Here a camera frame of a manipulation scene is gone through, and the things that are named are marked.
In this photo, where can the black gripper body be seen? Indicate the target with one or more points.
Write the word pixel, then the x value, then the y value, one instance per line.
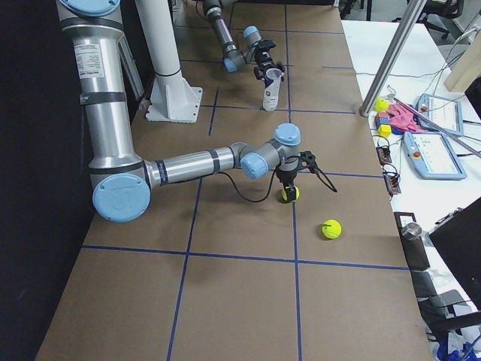
pixel 264 70
pixel 287 176

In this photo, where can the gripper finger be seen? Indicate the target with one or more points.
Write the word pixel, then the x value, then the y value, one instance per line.
pixel 283 193
pixel 280 68
pixel 291 192
pixel 258 73

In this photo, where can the yellow tennis ball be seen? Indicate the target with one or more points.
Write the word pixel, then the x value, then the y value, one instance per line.
pixel 297 195
pixel 331 229

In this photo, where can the clear tennis ball can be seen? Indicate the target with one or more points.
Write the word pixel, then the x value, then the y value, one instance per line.
pixel 272 80

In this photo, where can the spare tennis ball one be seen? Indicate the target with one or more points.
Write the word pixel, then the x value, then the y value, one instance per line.
pixel 381 104

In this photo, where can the yellow cube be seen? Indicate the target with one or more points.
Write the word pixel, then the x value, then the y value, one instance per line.
pixel 384 130

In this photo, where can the blue cube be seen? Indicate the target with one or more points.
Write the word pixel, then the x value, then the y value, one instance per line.
pixel 382 122

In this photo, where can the reacher grabber stick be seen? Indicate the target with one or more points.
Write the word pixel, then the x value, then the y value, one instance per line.
pixel 425 123

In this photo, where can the pink cloth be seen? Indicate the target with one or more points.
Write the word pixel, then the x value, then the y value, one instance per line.
pixel 402 119

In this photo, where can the steel cup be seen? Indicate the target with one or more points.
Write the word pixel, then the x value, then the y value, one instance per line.
pixel 411 231

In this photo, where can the teach pendant tablet lower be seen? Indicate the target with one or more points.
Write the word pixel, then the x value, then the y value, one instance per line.
pixel 432 156

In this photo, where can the teach pendant tablet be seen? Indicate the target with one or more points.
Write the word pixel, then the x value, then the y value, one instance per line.
pixel 444 112
pixel 432 156

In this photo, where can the teach pendant tablet upper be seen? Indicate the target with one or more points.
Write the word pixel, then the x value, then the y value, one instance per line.
pixel 444 112

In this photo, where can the black monitor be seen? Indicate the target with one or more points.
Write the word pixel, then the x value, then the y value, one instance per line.
pixel 457 239

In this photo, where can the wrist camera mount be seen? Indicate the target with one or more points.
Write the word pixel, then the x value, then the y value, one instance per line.
pixel 308 161

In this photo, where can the white pedestal column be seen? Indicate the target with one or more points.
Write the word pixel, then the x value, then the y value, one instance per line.
pixel 172 98

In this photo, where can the aluminium frame post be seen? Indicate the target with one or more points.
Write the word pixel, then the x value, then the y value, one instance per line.
pixel 400 36

